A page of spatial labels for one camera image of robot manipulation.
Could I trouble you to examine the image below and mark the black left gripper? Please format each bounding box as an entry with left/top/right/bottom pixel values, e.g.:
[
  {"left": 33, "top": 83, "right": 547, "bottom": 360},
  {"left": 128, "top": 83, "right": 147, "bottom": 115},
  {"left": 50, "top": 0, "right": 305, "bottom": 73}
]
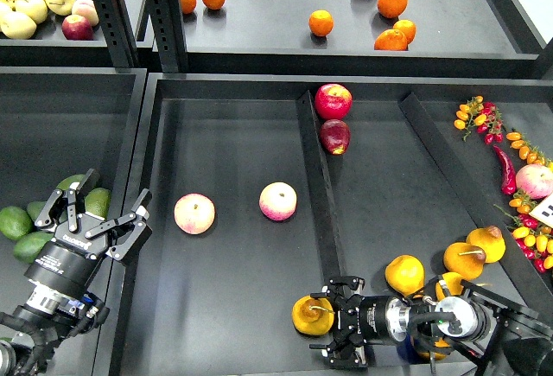
[{"left": 24, "top": 169, "right": 152, "bottom": 299}]

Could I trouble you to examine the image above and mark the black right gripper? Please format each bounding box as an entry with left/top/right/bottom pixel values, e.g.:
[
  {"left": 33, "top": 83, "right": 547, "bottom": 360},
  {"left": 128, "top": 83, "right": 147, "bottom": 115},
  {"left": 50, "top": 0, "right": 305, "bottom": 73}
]
[{"left": 309, "top": 276, "right": 410, "bottom": 368}]

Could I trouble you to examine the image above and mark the dark green avocado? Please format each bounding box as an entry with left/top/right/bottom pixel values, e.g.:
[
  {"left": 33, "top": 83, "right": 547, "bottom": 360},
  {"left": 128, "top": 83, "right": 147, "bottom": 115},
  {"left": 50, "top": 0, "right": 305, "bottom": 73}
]
[
  {"left": 26, "top": 201, "right": 46, "bottom": 222},
  {"left": 13, "top": 231, "right": 53, "bottom": 264}
]

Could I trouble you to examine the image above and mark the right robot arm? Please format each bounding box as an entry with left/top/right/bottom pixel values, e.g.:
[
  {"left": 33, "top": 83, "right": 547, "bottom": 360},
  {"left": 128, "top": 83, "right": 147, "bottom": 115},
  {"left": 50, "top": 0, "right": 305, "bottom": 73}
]
[{"left": 312, "top": 275, "right": 552, "bottom": 375}]

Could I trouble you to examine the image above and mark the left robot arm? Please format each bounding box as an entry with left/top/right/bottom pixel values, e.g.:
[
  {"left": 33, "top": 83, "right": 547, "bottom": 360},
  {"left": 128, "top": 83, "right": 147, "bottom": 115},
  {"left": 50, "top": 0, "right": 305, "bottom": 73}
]
[{"left": 1, "top": 169, "right": 152, "bottom": 375}]

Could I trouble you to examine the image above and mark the green avocado top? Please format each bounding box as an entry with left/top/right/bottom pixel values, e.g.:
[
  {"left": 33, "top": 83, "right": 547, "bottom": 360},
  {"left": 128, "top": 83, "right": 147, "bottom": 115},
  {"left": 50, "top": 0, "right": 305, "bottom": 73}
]
[{"left": 56, "top": 174, "right": 86, "bottom": 191}]

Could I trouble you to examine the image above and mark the green avocado far left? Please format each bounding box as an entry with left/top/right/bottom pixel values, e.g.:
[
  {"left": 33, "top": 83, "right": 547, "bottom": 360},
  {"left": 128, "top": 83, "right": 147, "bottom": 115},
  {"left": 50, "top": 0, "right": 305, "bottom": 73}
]
[{"left": 0, "top": 206, "right": 34, "bottom": 241}]

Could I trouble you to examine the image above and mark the yellow pear bottom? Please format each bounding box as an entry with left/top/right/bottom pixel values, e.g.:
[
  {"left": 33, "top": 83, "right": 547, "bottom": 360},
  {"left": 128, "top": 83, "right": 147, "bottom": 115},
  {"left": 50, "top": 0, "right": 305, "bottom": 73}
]
[{"left": 410, "top": 338, "right": 452, "bottom": 362}]

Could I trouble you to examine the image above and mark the yellow pear hidden middle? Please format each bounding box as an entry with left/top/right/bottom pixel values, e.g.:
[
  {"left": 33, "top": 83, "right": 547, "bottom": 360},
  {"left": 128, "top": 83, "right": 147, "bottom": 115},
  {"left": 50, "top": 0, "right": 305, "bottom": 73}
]
[{"left": 435, "top": 271, "right": 464, "bottom": 301}]

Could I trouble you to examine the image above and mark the yellow pear with stem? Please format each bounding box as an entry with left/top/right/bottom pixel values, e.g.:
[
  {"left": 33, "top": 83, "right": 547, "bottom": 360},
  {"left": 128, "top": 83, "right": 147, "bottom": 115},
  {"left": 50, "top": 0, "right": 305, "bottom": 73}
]
[{"left": 443, "top": 242, "right": 486, "bottom": 280}]

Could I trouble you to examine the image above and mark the pink apple left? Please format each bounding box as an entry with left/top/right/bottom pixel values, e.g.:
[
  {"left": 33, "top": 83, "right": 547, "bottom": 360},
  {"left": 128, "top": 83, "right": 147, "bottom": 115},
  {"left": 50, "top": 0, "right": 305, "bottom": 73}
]
[{"left": 174, "top": 193, "right": 215, "bottom": 235}]

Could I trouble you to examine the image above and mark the pink apple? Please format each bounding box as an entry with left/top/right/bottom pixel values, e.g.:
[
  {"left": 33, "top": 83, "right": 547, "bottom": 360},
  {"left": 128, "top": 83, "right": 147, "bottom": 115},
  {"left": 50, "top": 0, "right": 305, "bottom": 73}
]
[
  {"left": 258, "top": 182, "right": 297, "bottom": 221},
  {"left": 174, "top": 193, "right": 215, "bottom": 235}
]

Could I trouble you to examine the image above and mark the black left tray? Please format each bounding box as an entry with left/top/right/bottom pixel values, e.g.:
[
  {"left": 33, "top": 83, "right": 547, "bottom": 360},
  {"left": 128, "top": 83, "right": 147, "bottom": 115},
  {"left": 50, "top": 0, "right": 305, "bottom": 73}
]
[{"left": 1, "top": 67, "right": 147, "bottom": 375}]

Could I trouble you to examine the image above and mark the black tray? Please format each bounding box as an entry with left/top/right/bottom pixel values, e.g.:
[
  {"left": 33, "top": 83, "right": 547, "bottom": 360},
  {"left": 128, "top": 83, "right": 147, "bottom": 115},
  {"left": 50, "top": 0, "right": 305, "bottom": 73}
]
[
  {"left": 120, "top": 73, "right": 552, "bottom": 375},
  {"left": 1, "top": 67, "right": 147, "bottom": 375}
]

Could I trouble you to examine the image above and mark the pink apple centre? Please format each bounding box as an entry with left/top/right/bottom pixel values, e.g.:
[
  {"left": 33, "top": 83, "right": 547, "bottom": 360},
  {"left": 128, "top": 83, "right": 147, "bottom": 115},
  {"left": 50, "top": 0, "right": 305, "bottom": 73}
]
[{"left": 258, "top": 182, "right": 297, "bottom": 221}]

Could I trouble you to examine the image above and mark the black middle tray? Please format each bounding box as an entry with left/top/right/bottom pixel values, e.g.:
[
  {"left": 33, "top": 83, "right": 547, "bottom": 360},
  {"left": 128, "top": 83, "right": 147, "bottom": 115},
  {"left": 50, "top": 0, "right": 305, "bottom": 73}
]
[{"left": 120, "top": 73, "right": 552, "bottom": 375}]

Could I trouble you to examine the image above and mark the black upper left shelf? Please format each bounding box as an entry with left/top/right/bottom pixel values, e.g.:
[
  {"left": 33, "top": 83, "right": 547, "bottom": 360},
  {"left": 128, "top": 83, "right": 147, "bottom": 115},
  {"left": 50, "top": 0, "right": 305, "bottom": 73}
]
[{"left": 0, "top": 0, "right": 150, "bottom": 68}]

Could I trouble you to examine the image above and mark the dark red apple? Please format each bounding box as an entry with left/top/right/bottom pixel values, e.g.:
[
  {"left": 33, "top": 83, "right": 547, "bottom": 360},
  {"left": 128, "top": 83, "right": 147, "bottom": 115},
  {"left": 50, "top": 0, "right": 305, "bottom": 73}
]
[{"left": 319, "top": 119, "right": 351, "bottom": 156}]

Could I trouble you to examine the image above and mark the red apple on shelf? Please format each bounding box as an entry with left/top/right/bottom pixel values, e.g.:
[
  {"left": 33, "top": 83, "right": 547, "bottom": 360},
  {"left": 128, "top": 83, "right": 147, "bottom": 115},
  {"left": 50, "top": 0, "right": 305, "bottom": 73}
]
[{"left": 61, "top": 15, "right": 93, "bottom": 41}]

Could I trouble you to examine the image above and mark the pale peach on shelf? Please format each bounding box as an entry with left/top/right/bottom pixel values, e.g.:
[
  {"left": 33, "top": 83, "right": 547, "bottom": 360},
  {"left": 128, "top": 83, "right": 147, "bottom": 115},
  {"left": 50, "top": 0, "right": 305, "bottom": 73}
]
[{"left": 72, "top": 0, "right": 99, "bottom": 27}]

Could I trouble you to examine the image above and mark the pale yellow apple front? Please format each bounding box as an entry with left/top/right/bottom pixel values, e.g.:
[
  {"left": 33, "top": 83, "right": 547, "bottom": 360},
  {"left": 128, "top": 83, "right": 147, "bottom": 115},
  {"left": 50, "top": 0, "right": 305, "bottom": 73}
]
[{"left": 1, "top": 11, "right": 37, "bottom": 40}]

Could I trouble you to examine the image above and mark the cherry tomato bunch lower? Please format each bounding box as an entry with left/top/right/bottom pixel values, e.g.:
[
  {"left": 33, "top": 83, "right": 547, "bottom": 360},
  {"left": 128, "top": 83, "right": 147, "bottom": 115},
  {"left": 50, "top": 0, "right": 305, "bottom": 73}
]
[{"left": 495, "top": 189, "right": 552, "bottom": 274}]

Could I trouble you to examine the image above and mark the pale yellow apple with stem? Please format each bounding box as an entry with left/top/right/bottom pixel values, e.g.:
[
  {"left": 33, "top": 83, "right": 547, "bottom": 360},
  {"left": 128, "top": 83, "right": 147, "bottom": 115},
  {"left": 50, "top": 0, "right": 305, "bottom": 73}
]
[{"left": 45, "top": 0, "right": 76, "bottom": 16}]

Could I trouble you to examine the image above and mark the pale yellow apple middle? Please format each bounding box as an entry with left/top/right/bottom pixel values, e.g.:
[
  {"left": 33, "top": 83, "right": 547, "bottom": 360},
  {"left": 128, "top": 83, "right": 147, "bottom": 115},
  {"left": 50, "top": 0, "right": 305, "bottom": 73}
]
[{"left": 15, "top": 0, "right": 48, "bottom": 24}]

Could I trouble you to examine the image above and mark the bright red apple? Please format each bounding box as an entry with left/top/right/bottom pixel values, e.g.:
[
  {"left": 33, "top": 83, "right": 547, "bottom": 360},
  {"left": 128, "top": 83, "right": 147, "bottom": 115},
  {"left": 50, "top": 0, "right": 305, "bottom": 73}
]
[{"left": 315, "top": 83, "right": 353, "bottom": 120}]

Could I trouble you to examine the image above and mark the red chili pepper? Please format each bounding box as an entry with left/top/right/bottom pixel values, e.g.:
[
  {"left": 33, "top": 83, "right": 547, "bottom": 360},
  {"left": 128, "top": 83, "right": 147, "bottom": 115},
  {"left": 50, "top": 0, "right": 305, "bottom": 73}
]
[{"left": 493, "top": 145, "right": 517, "bottom": 195}]

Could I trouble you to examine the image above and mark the white label card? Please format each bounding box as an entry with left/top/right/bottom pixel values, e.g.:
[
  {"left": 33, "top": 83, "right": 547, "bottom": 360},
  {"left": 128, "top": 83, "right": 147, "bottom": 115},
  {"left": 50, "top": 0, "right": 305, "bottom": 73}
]
[{"left": 530, "top": 194, "right": 553, "bottom": 227}]

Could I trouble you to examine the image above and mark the pink peach right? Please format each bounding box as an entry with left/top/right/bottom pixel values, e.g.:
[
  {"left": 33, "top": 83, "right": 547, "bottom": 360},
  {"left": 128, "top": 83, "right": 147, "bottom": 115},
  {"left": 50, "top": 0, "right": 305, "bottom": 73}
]
[{"left": 515, "top": 164, "right": 552, "bottom": 200}]

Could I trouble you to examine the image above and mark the cherry tomato bunch upper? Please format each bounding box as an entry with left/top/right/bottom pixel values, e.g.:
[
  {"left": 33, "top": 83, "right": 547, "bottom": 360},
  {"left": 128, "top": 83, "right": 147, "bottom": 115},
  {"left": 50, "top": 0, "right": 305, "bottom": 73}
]
[{"left": 454, "top": 95, "right": 504, "bottom": 144}]

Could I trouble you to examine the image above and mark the orange cherry tomato bunch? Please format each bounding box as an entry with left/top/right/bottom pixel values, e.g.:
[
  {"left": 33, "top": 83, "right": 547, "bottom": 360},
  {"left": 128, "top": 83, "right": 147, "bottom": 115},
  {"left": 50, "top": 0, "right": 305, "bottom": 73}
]
[{"left": 506, "top": 131, "right": 552, "bottom": 169}]

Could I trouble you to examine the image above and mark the black perforated post left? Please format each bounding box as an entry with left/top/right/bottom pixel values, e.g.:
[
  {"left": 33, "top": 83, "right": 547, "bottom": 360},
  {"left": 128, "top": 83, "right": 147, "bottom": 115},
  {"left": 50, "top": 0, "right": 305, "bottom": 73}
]
[{"left": 93, "top": 0, "right": 139, "bottom": 68}]

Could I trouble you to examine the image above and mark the black perforated post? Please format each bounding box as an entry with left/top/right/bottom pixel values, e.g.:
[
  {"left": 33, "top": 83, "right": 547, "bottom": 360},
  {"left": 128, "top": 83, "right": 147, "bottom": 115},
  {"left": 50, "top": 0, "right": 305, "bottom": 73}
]
[
  {"left": 145, "top": 0, "right": 188, "bottom": 73},
  {"left": 93, "top": 0, "right": 139, "bottom": 68}
]

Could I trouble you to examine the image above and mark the black perforated post right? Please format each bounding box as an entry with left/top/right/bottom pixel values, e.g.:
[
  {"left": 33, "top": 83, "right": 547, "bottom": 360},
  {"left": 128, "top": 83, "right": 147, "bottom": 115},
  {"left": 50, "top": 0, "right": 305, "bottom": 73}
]
[{"left": 145, "top": 0, "right": 188, "bottom": 73}]

